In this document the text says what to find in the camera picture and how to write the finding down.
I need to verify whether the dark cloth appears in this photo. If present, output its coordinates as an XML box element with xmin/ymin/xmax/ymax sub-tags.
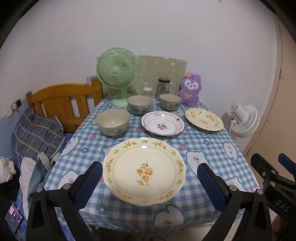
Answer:
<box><xmin>0</xmin><ymin>181</ymin><xmax>21</xmax><ymax>209</ymax></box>

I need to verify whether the smartphone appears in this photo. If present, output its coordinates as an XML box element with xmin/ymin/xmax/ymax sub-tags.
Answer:
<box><xmin>5</xmin><ymin>202</ymin><xmax>23</xmax><ymax>234</ymax></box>

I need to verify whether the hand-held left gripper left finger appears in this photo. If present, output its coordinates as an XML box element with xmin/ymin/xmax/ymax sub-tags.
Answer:
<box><xmin>26</xmin><ymin>161</ymin><xmax>103</xmax><ymax>241</ymax></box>

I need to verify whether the white plate with red pattern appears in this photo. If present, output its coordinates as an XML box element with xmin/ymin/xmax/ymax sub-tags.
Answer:
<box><xmin>141</xmin><ymin>111</ymin><xmax>185</xmax><ymax>137</ymax></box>

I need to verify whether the small yellow floral plate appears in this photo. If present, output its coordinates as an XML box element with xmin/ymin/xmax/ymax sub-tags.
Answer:
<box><xmin>184</xmin><ymin>108</ymin><xmax>224</xmax><ymax>132</ymax></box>

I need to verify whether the green desk fan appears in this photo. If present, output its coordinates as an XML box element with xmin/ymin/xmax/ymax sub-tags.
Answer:
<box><xmin>96</xmin><ymin>47</ymin><xmax>139</xmax><ymax>108</ymax></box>

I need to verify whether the purple plush rabbit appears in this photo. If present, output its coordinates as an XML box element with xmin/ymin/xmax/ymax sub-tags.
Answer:
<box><xmin>178</xmin><ymin>72</ymin><xmax>204</xmax><ymax>107</ymax></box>

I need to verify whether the large yellow floral plate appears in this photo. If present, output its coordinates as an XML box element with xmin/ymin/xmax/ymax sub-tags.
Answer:
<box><xmin>103</xmin><ymin>137</ymin><xmax>186</xmax><ymax>206</ymax></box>

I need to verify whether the crumpled white cloth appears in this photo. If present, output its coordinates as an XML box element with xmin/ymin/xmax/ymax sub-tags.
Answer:
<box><xmin>0</xmin><ymin>156</ymin><xmax>16</xmax><ymax>183</ymax></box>

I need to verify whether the beige door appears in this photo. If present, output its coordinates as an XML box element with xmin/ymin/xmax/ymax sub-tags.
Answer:
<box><xmin>242</xmin><ymin>14</ymin><xmax>296</xmax><ymax>160</ymax></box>

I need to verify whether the blue checked tablecloth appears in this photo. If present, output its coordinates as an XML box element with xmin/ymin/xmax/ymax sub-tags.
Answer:
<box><xmin>44</xmin><ymin>96</ymin><xmax>260</xmax><ymax>232</ymax></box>

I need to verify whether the white charging cable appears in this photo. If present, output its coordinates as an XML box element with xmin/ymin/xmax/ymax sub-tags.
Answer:
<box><xmin>13</xmin><ymin>109</ymin><xmax>26</xmax><ymax>209</ymax></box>

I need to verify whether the wall socket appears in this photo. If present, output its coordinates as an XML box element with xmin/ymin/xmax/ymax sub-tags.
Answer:
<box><xmin>10</xmin><ymin>98</ymin><xmax>22</xmax><ymax>114</ymax></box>

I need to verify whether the white standing fan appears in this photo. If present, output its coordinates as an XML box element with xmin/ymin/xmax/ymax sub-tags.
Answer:
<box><xmin>221</xmin><ymin>102</ymin><xmax>260</xmax><ymax>139</ymax></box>

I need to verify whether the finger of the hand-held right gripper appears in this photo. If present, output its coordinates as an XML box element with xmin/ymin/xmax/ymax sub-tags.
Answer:
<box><xmin>277</xmin><ymin>153</ymin><xmax>296</xmax><ymax>184</ymax></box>
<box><xmin>251</xmin><ymin>153</ymin><xmax>279</xmax><ymax>186</ymax></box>

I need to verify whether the white fan cable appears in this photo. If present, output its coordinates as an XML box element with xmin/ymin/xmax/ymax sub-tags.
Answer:
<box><xmin>109</xmin><ymin>89</ymin><xmax>123</xmax><ymax>108</ymax></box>

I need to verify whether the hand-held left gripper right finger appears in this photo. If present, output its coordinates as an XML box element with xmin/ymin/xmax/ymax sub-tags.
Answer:
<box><xmin>196</xmin><ymin>162</ymin><xmax>273</xmax><ymax>241</ymax></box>

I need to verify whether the green patterned wall mat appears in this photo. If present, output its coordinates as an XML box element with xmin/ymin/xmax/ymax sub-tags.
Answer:
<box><xmin>136</xmin><ymin>55</ymin><xmax>187</xmax><ymax>96</ymax></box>

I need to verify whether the glass jar with dark lid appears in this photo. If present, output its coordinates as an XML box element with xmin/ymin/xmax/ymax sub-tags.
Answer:
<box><xmin>156</xmin><ymin>78</ymin><xmax>175</xmax><ymax>97</ymax></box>

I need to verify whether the wooden headboard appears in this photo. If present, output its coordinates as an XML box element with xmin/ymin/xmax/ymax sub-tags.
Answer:
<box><xmin>26</xmin><ymin>77</ymin><xmax>104</xmax><ymax>133</ymax></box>

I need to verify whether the grey plaid pillow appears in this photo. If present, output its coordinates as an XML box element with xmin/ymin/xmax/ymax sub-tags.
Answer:
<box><xmin>11</xmin><ymin>108</ymin><xmax>65</xmax><ymax>161</ymax></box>

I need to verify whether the large grey floral bowl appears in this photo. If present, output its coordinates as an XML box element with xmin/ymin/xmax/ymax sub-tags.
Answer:
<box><xmin>95</xmin><ymin>109</ymin><xmax>131</xmax><ymax>137</ymax></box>

